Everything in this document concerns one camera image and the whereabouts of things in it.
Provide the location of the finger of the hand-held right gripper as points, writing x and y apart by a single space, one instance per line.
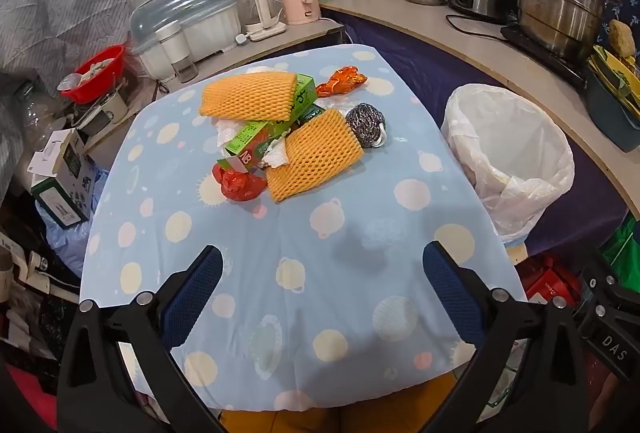
607 298

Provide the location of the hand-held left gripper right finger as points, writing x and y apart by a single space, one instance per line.
450 293

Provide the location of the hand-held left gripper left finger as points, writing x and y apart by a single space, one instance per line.
195 293

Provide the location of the red plastic wrapper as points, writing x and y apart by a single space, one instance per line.
240 185

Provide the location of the trash bin with white bag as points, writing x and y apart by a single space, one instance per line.
505 148

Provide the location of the white paper towel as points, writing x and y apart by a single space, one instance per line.
275 155

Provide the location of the light green cardboard box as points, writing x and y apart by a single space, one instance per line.
250 140
303 89

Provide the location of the orange foam fruit net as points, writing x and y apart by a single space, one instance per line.
245 95
310 153

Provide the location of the steel wool scrubber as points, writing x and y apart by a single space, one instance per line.
365 123

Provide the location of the orange snack wrapper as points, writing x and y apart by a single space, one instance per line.
340 80

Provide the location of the green plastic bag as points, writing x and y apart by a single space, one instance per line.
625 243

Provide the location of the red packet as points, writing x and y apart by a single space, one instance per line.
550 280

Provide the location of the light blue plastic bag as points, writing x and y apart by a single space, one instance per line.
70 245

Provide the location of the blue dotted tablecloth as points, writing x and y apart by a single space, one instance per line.
325 213

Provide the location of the green and white cardboard box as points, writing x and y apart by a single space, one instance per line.
65 193

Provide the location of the person's yellow trousers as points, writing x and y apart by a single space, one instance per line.
300 420

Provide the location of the dark blue plastic basin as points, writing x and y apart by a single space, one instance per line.
610 118

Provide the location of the yellow and green packets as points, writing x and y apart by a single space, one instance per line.
612 73

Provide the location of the red plastic basin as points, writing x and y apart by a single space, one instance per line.
100 78

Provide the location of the clear plastic bottle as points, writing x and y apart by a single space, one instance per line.
37 118

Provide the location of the dark navy curtain cloth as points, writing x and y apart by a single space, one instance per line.
425 58

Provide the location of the white portable blender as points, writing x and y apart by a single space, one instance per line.
172 45

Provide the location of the white power plug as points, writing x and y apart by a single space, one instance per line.
241 38

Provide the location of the black induction cooker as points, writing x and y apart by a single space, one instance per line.
535 48

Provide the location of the yellow sponge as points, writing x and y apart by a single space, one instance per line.
621 38

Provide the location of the short beige counter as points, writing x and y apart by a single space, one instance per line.
280 45

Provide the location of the long beige counter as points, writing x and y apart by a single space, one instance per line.
425 20

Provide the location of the dish container with translucent lid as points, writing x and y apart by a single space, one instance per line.
200 3

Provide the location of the grey patterned cloth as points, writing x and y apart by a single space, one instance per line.
60 13

